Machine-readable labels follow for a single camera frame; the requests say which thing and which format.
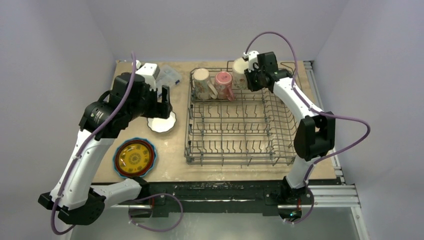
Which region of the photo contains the green inside floral mug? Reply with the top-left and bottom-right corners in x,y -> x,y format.
232,57 -> 249,90

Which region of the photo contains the white scalloped bowl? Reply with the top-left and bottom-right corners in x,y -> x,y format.
147,111 -> 177,133

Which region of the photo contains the pink ghost mug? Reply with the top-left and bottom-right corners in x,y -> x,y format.
214,71 -> 235,101

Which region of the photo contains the seahorse pattern tall mug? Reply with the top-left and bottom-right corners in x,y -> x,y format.
192,68 -> 218,100

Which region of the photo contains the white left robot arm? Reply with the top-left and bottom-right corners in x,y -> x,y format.
38,72 -> 173,226

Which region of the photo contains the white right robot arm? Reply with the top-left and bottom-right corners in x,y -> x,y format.
242,50 -> 336,204

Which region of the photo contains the clear plastic box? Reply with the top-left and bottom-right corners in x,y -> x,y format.
156,65 -> 183,92

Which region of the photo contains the blue scalloped plate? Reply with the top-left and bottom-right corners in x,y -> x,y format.
112,137 -> 159,179

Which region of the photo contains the yellow patterned plate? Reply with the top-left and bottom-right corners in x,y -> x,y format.
117,142 -> 154,175

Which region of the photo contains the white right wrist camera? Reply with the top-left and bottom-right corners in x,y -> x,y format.
242,50 -> 259,72

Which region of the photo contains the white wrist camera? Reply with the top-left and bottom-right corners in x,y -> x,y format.
135,60 -> 160,91
242,50 -> 259,72

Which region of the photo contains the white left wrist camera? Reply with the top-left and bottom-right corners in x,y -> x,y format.
135,60 -> 160,91

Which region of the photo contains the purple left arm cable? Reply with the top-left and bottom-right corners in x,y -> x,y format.
49,51 -> 138,236

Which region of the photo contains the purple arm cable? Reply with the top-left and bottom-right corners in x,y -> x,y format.
49,51 -> 138,236
243,31 -> 371,186

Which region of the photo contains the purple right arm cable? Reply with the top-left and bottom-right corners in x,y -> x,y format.
243,31 -> 371,186

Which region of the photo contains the grey wire dish rack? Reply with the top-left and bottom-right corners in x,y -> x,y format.
184,74 -> 297,167

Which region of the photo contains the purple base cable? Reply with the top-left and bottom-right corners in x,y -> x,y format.
128,192 -> 185,233

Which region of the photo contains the black table front rail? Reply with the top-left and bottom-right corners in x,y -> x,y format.
121,180 -> 327,218

